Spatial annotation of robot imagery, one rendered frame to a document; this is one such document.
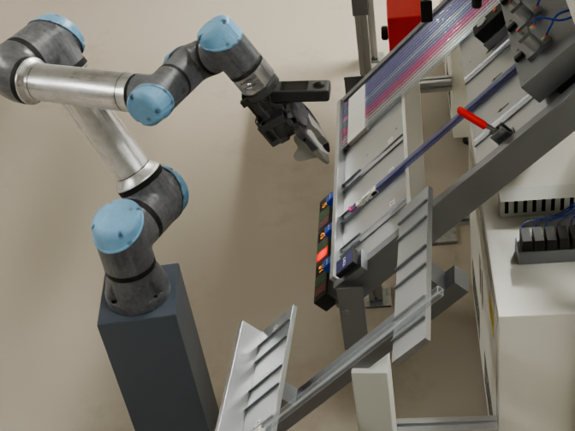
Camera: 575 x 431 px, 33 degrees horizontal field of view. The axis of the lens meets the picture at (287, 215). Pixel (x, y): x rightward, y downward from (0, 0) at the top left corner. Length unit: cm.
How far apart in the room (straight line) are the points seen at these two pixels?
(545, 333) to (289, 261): 126
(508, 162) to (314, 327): 127
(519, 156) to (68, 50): 97
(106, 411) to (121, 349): 55
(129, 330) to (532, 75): 107
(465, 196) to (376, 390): 39
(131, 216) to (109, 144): 17
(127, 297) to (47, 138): 189
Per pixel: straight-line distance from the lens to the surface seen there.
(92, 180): 365
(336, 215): 204
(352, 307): 186
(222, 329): 289
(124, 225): 207
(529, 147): 170
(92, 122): 213
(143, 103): 176
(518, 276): 204
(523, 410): 218
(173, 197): 218
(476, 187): 174
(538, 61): 169
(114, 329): 220
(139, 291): 216
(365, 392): 162
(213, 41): 178
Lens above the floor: 200
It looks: 38 degrees down
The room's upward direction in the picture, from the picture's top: 10 degrees counter-clockwise
